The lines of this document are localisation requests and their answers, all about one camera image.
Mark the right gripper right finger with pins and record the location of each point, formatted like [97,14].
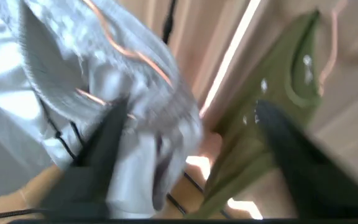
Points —
[309,180]

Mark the pale grey shorts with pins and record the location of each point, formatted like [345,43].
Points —
[17,130]

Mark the green long-sleeved shirt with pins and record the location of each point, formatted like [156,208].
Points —
[275,71]

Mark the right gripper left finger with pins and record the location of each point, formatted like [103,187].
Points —
[95,168]

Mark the beige curtain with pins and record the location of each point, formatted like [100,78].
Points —
[353,124]

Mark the pink clothes hanger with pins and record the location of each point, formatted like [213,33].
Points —
[129,55]
[333,40]

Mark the black clothes rack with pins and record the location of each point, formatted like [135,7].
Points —
[168,21]

